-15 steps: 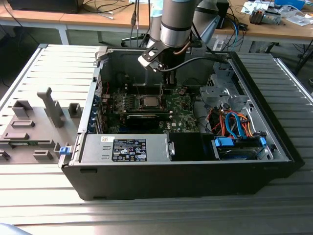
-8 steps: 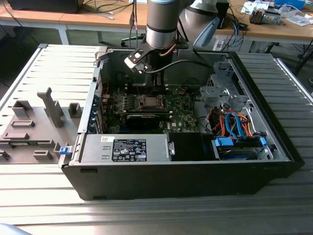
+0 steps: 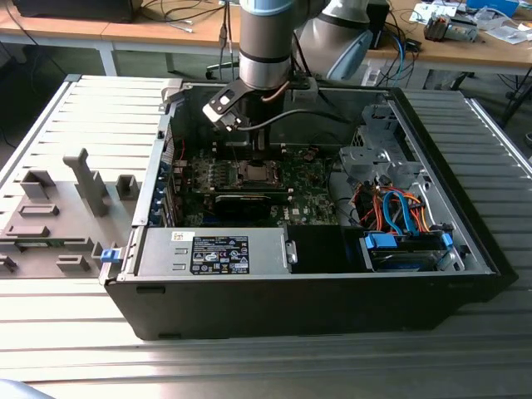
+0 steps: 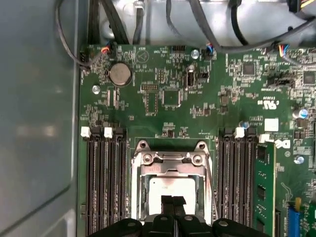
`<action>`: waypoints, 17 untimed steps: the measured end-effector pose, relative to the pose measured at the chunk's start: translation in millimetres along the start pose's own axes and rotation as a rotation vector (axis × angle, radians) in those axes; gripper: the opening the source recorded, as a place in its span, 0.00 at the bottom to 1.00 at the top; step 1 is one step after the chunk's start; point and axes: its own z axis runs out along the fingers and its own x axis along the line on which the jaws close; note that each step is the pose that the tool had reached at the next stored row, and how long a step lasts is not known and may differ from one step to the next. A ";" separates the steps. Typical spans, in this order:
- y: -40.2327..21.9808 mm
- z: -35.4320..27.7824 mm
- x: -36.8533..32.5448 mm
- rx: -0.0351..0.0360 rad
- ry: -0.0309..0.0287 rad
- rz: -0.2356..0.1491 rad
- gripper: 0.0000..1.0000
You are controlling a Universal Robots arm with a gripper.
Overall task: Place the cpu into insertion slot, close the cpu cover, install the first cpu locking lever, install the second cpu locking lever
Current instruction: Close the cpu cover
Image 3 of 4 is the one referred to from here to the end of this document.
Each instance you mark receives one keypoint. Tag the metal locking lever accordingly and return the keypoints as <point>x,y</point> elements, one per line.
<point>236,156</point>

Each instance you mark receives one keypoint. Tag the CPU with silver top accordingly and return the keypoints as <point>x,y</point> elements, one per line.
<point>257,172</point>

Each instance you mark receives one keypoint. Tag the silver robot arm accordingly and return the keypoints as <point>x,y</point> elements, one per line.
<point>264,41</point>

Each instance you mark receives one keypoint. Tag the office chair base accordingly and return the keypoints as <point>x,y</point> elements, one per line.
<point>218,66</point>

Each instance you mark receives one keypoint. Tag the black graphics card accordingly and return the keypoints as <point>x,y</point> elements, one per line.
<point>241,205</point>

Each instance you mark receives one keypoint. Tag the green motherboard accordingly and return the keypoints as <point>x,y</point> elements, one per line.
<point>309,199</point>

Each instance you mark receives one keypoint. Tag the silver metal disk bay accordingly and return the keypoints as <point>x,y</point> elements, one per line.
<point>374,160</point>

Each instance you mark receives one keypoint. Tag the black plastic shroud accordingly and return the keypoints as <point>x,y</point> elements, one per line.
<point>316,249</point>

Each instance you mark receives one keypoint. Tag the grey power supply unit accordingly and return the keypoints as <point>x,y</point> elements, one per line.
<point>166,249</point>

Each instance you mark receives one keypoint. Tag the hard disk in blue carrier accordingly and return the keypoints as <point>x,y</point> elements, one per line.
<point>384,242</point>

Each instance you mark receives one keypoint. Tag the wooden desk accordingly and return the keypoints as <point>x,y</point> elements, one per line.
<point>83,31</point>
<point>465,56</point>

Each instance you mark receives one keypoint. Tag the black PC case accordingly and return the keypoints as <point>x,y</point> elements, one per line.
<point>270,307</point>

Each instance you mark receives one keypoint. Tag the grey electronic device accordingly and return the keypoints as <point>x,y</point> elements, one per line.
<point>451,29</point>

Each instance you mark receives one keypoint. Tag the black equipment box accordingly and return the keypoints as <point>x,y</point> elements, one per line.
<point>75,10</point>

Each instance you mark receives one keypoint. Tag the blue case latch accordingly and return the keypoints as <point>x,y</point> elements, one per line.
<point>110,255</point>

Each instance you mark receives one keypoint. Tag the grey parts rack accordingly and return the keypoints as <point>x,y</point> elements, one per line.
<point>62,208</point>

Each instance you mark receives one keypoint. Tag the blue cardboard box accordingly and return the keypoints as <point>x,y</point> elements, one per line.
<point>494,6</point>

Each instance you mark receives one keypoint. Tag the pale blue rounded object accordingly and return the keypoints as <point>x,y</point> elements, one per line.
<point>16,390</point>

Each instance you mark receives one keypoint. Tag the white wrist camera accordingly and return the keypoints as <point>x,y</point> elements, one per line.
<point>222,104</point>

